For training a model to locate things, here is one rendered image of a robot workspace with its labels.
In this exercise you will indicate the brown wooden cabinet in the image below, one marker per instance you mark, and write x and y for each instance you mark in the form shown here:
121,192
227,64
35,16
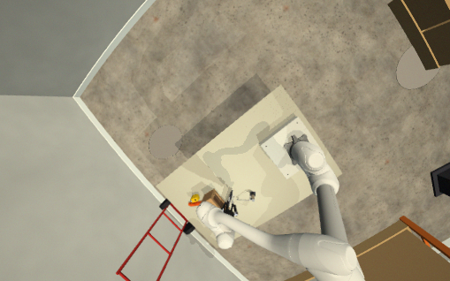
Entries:
215,199

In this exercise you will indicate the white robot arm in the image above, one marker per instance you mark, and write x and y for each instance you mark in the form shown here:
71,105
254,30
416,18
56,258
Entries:
327,258

